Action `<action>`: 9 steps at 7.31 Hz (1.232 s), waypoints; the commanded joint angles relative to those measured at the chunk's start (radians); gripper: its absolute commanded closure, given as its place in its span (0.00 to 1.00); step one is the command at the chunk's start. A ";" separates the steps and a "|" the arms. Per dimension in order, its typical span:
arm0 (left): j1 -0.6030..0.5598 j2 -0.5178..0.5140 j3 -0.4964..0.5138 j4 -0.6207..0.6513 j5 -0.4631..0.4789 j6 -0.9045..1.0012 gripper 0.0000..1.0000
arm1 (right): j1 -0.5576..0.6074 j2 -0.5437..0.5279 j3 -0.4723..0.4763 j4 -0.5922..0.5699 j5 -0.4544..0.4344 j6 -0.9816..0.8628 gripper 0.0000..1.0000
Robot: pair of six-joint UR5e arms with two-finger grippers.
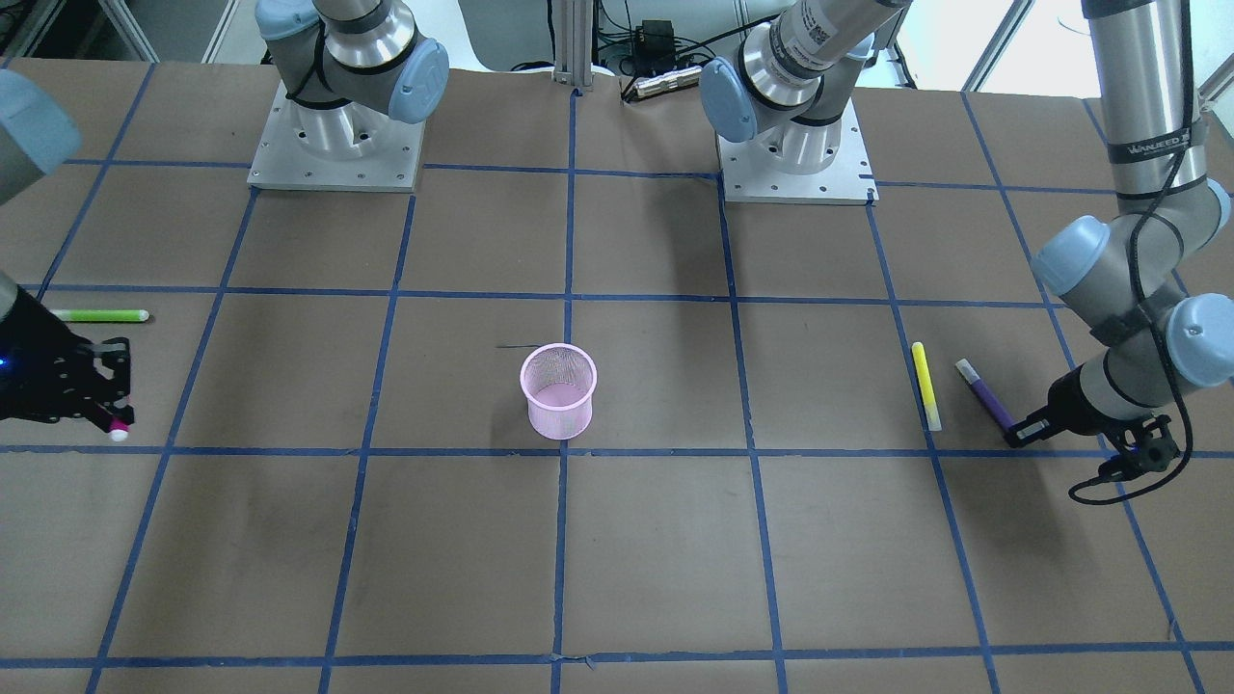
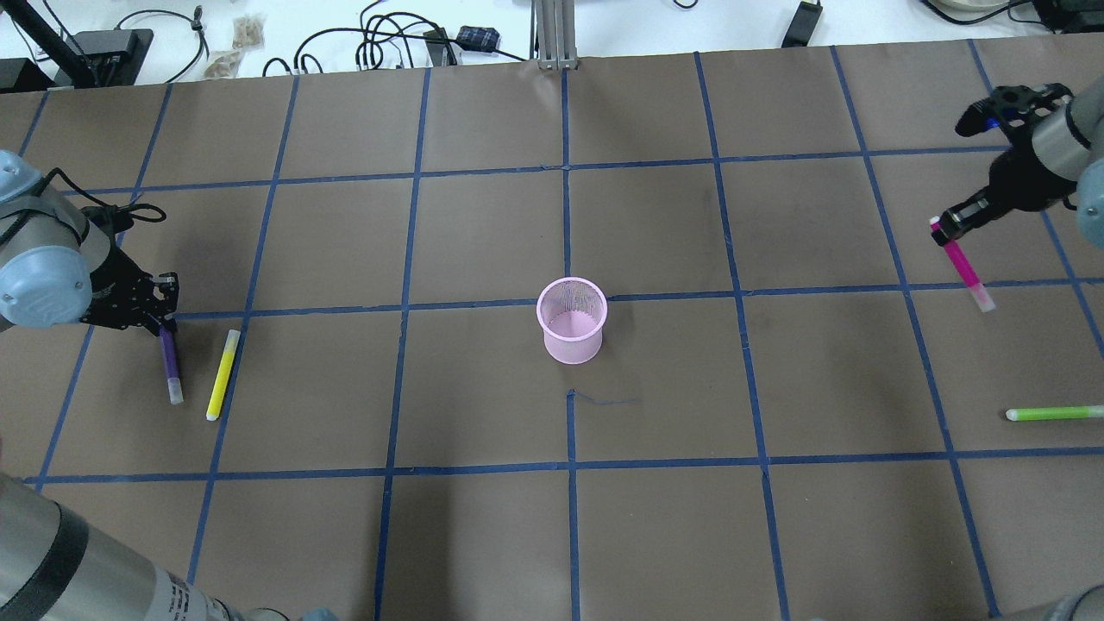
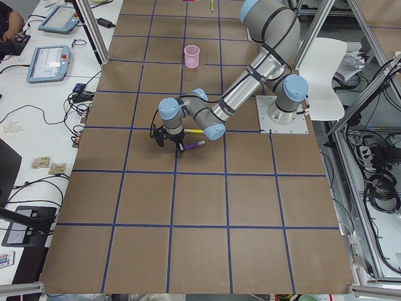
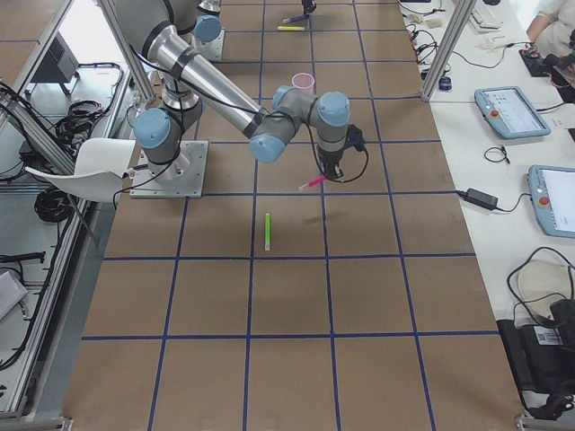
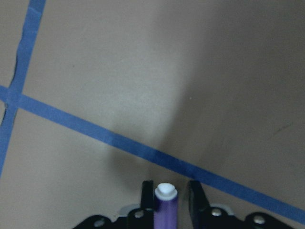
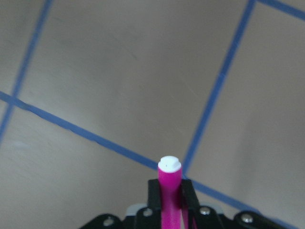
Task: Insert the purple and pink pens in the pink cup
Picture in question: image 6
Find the pink marker pen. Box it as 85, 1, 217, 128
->
158, 156, 183, 229

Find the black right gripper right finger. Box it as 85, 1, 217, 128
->
181, 179, 283, 229

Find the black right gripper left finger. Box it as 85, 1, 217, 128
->
81, 179, 162, 229

